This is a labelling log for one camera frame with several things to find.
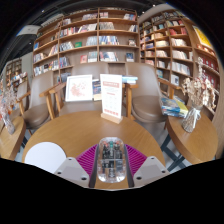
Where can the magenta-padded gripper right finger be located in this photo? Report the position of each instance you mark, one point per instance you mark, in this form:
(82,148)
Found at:
(151,170)

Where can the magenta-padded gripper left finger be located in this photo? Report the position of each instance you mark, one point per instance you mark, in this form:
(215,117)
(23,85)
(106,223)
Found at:
(70,170)

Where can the transparent computer mouse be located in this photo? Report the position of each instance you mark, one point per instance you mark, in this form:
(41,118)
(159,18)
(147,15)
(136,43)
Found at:
(111,160)

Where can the white mouse pad red rest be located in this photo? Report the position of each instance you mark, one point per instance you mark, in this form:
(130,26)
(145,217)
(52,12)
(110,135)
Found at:
(45,156)

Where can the round wooden side table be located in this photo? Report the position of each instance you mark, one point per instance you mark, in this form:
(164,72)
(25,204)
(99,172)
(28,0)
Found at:
(193,143)
(11,140)

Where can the colourful book stack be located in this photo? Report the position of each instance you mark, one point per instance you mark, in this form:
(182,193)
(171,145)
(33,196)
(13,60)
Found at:
(173,107)

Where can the white framed floral picture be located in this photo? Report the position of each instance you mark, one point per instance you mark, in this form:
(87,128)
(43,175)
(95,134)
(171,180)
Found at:
(79,88)

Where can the beige armchair wooden arms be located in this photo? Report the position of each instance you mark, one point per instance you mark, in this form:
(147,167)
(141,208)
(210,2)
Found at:
(143,86)
(86,68)
(38,93)

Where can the dark book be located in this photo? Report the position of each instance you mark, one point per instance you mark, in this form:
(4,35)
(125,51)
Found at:
(96,90)

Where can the white sign on wooden base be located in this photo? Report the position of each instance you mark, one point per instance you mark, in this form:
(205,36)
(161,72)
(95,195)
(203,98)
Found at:
(111,95)

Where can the glass vase with pink flowers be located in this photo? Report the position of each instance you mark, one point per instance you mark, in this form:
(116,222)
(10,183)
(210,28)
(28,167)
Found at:
(6,103)

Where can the flat blue book pile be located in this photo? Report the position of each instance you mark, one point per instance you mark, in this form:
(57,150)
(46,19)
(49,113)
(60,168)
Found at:
(130,80)

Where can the glass vase with beige flowers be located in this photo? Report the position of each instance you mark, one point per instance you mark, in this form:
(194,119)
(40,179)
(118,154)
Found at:
(198,90)

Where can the small distant wooden shelf unit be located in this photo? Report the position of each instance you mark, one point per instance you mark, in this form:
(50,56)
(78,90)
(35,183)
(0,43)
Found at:
(13,71)

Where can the wooden shelf unit red boxes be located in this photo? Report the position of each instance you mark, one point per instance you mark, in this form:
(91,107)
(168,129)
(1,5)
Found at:
(180,50)

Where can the wide wooden book shelf unit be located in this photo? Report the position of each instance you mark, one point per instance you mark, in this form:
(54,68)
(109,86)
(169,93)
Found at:
(86,36)

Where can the white ceiling air conditioner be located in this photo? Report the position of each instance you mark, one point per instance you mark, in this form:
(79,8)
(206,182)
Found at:
(28,30)

